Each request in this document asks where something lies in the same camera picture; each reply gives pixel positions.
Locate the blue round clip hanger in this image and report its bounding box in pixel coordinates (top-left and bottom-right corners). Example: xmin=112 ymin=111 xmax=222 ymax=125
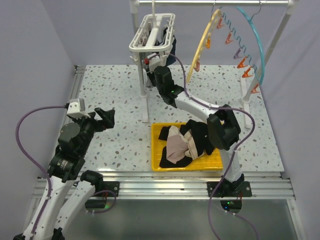
xmin=216 ymin=6 xmax=266 ymax=101

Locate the white clothes rack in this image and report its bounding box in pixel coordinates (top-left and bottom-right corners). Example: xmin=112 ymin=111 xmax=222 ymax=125
xmin=128 ymin=0 xmax=295 ymax=112

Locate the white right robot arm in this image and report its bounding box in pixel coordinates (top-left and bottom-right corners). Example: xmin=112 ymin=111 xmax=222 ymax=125
xmin=153 ymin=66 xmax=245 ymax=198

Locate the yellow plastic tray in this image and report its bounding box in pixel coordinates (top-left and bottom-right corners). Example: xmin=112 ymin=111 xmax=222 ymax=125
xmin=150 ymin=122 xmax=223 ymax=172

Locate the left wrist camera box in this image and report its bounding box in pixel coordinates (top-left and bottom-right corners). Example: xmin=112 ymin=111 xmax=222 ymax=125
xmin=66 ymin=98 xmax=90 ymax=119

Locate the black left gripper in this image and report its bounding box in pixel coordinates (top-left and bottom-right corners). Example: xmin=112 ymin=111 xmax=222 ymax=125
xmin=71 ymin=107 xmax=114 ymax=156

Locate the white rectangular clip hanger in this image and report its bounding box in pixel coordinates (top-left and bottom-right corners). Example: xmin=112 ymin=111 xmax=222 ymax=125
xmin=128 ymin=0 xmax=176 ymax=66

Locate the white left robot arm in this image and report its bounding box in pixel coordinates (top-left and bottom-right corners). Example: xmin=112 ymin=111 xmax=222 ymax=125
xmin=14 ymin=104 xmax=118 ymax=240

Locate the pink beige underwear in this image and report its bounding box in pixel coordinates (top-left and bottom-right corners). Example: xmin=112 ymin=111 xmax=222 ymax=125
xmin=166 ymin=125 xmax=189 ymax=164

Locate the navy blue underwear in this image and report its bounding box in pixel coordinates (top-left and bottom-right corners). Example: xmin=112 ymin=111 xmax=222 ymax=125
xmin=155 ymin=27 xmax=177 ymax=67

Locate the yellow round clip hanger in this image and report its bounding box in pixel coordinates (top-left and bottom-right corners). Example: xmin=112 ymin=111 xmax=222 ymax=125
xmin=185 ymin=9 xmax=222 ymax=84

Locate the black underwear beige waistband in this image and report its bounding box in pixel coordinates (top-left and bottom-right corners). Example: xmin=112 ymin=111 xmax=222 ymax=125
xmin=179 ymin=119 xmax=215 ymax=160

